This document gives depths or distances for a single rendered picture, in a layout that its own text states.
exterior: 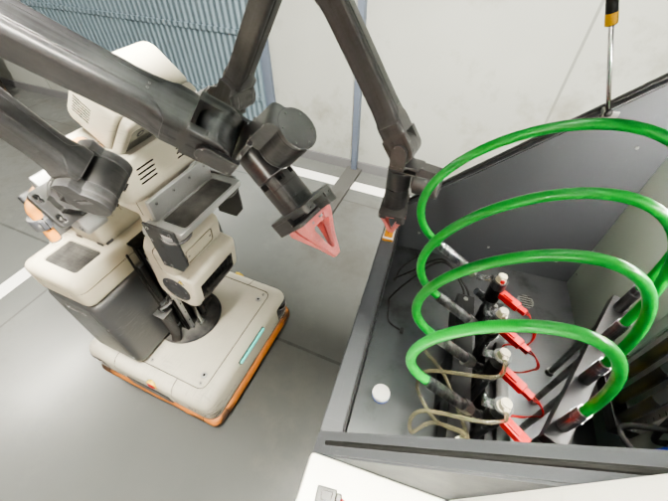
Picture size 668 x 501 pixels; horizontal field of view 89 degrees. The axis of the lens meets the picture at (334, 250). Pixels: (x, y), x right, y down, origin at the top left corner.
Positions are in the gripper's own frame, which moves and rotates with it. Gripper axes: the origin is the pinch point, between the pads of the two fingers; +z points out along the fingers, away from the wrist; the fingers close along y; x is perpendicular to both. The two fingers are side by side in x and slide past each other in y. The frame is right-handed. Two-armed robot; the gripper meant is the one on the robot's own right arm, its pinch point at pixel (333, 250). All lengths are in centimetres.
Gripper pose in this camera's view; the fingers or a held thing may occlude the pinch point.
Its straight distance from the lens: 54.6
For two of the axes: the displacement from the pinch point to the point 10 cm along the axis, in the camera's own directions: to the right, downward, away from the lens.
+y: 5.8, -2.2, -7.8
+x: 5.4, -6.1, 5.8
